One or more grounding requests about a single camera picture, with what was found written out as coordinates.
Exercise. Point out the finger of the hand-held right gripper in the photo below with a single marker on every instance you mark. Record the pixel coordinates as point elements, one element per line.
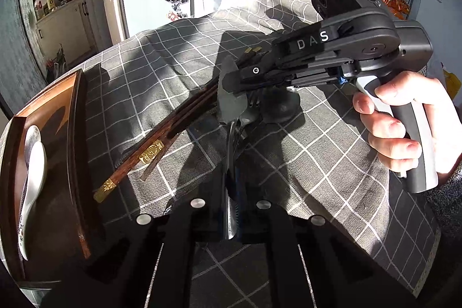
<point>252,75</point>

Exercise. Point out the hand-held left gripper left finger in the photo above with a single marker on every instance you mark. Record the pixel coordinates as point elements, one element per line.
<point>220,207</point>

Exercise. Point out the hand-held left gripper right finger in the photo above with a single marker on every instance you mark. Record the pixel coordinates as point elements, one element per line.
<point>245,210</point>

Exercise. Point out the metal fork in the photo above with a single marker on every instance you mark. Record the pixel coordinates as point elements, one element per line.
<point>231,221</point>

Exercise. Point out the round metal spoon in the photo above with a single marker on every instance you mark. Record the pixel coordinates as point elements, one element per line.
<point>249,118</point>

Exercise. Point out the wooden utensil tray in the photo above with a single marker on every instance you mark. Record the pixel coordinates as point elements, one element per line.
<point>54,113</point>

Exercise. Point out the person's right hand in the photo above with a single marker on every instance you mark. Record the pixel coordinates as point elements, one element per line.
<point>389,134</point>

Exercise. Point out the grey checked tablecloth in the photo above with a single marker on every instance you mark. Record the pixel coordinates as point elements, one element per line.
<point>325,167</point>

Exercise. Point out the yellow object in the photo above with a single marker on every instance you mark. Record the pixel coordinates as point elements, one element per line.
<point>453,82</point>

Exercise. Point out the white kitchen cabinet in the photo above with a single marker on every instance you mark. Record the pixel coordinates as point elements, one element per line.
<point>68,30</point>

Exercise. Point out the plastic bags on floor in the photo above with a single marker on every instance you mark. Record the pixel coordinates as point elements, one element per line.
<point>56,61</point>

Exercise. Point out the yellow label oil bottle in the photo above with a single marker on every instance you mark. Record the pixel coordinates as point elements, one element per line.
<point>51,4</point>

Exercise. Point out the white plastic bottle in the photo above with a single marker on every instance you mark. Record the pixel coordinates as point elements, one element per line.
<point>39,8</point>

